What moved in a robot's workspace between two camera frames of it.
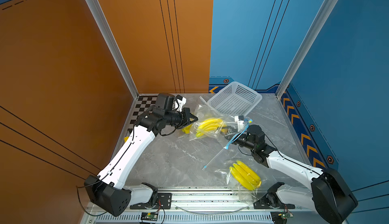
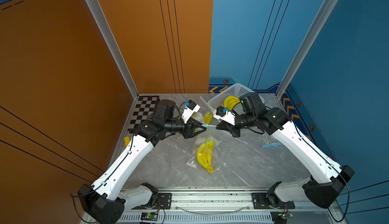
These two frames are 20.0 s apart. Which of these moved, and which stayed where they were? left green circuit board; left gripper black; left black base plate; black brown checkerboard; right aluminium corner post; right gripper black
Moved: right gripper black; left gripper black
Stayed: right aluminium corner post; black brown checkerboard; left black base plate; left green circuit board
